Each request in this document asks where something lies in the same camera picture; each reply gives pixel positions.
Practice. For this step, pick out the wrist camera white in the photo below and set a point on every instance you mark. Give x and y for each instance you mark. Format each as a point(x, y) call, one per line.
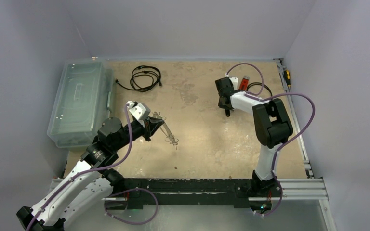
point(235, 82)
point(139, 111)

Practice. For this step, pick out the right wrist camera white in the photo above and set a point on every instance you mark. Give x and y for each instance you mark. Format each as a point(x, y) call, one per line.
point(235, 82)

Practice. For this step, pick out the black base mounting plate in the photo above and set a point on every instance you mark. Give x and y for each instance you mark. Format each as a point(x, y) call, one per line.
point(135, 193)

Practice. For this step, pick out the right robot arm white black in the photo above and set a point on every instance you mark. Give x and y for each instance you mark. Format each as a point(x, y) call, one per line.
point(271, 123)

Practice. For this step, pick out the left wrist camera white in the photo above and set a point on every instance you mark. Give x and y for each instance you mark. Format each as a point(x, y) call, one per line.
point(139, 111)

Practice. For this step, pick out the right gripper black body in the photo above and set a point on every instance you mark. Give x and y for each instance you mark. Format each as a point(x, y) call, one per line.
point(222, 99)

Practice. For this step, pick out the aluminium frame rail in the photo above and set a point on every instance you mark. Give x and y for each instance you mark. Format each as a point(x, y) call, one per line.
point(290, 189)

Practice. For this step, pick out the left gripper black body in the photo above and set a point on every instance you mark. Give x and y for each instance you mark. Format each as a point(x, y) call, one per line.
point(139, 129)

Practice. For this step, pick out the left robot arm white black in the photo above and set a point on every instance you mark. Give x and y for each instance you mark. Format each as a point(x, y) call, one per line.
point(92, 178)

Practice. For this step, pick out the red handled adjustable wrench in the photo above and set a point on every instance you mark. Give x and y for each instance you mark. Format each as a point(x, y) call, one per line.
point(244, 83)

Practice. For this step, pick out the yellow black screwdriver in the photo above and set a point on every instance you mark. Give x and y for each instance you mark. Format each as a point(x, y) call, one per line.
point(287, 77)

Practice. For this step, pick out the clear plastic storage bin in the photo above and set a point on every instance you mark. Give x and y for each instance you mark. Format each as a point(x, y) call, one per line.
point(82, 103)

